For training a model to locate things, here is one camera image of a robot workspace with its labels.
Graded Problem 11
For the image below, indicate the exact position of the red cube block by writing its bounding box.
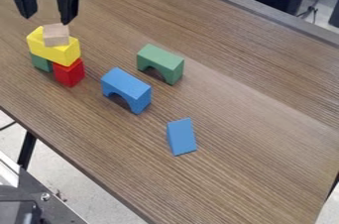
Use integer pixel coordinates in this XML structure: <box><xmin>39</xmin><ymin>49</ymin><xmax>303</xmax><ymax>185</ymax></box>
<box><xmin>52</xmin><ymin>56</ymin><xmax>86</xmax><ymax>88</ymax></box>

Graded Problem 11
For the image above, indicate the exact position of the green arch block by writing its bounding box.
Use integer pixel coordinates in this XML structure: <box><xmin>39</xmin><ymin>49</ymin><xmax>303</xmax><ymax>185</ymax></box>
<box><xmin>135</xmin><ymin>43</ymin><xmax>186</xmax><ymax>86</ymax></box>

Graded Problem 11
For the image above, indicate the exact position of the green cube block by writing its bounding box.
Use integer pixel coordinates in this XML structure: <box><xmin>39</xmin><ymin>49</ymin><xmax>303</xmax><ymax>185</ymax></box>
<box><xmin>28</xmin><ymin>52</ymin><xmax>55</xmax><ymax>73</ymax></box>

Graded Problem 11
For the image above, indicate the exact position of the blue arch block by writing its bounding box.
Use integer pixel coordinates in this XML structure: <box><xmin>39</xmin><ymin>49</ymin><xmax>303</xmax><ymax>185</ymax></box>
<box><xmin>99</xmin><ymin>66</ymin><xmax>154</xmax><ymax>116</ymax></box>

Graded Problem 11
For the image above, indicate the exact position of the yellow block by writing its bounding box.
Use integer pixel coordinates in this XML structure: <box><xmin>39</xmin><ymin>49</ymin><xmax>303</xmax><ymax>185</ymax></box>
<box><xmin>25</xmin><ymin>25</ymin><xmax>82</xmax><ymax>67</ymax></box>

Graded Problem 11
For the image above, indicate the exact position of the plain wooden cube block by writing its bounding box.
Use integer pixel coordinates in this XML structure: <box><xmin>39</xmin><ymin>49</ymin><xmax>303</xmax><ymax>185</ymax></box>
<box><xmin>41</xmin><ymin>22</ymin><xmax>72</xmax><ymax>49</ymax></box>

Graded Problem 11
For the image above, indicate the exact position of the blue triangle block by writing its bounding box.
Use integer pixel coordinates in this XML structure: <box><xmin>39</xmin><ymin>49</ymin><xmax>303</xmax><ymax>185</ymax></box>
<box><xmin>165</xmin><ymin>117</ymin><xmax>199</xmax><ymax>158</ymax></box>

